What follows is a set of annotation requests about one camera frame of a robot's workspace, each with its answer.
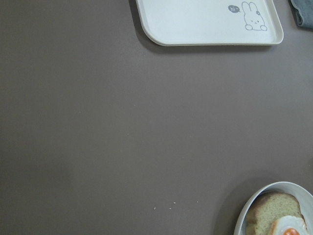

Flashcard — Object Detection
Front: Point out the cream rabbit tray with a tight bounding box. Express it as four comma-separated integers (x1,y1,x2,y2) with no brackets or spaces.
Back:
136,0,284,47

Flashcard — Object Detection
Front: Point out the bread slice under egg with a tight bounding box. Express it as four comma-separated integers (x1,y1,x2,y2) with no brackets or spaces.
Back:
246,192,305,235

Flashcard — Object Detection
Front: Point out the white round plate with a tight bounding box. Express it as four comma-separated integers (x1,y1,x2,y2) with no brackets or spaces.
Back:
233,182,313,235

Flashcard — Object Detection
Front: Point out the fried egg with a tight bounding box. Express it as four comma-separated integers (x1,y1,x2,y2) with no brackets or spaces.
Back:
268,215,309,235

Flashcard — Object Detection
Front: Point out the grey folded cloth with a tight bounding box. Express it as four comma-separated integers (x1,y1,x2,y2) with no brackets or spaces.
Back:
291,0,313,29

